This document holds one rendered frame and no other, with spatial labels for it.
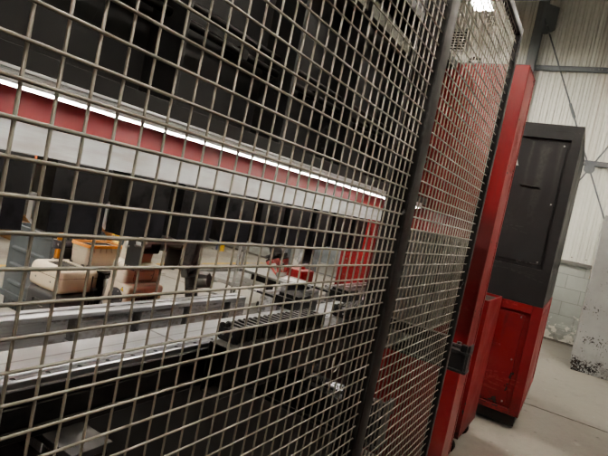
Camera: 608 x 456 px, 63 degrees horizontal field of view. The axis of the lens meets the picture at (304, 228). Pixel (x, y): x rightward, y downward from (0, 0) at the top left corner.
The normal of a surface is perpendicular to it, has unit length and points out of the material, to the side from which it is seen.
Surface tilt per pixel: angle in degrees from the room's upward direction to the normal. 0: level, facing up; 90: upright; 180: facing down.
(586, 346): 90
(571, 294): 90
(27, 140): 90
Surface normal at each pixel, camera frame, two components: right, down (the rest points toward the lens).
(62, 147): 0.83, 0.20
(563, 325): -0.49, -0.06
